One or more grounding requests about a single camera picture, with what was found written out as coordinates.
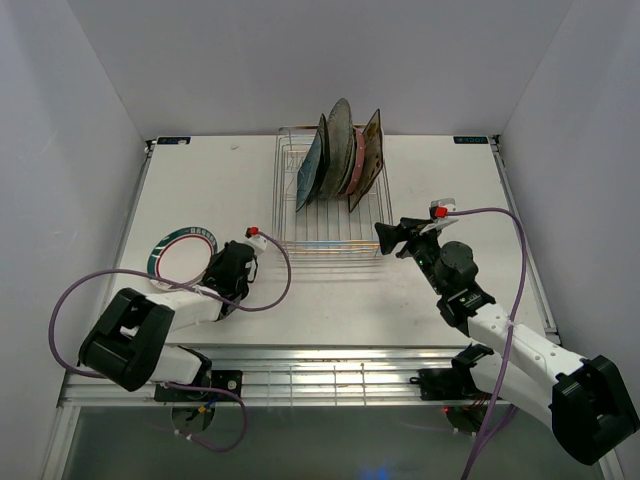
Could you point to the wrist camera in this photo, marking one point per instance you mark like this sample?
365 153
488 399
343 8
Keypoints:
441 208
255 241

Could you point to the large speckled round plate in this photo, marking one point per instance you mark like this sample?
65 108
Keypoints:
340 144

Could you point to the teal square plate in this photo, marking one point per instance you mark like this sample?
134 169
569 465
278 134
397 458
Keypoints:
308 173

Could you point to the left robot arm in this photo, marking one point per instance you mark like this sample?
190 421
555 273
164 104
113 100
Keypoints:
128 342

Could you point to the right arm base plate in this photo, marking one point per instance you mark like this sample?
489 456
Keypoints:
445 384

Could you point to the wire dish rack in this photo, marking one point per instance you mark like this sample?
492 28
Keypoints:
325 230

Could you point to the black floral square plate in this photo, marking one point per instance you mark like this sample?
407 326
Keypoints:
323 163

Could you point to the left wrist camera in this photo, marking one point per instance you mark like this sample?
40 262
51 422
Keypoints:
255 241

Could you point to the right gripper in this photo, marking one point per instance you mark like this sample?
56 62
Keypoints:
408 230

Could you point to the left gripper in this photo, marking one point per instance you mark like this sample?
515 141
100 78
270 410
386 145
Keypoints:
215 260

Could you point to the right blue table label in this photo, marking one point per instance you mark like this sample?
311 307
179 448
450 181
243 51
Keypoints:
470 140

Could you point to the mint green flower plate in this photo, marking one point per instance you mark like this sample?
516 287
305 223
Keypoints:
351 155

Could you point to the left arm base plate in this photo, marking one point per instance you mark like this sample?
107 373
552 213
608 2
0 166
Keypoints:
228 380

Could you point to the pink polka dot plate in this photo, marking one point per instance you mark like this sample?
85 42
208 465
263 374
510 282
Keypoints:
358 164

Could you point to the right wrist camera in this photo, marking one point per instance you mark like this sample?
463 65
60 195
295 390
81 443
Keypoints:
441 208

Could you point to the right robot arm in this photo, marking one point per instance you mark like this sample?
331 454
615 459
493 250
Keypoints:
584 402

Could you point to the blue table label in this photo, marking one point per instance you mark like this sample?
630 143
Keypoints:
470 140
173 140

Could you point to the cream flower square plate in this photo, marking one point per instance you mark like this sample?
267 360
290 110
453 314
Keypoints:
373 162

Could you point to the white plate green rim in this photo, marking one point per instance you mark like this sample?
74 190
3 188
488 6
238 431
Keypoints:
181 256

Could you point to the left blue table label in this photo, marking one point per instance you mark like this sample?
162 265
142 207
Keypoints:
173 140

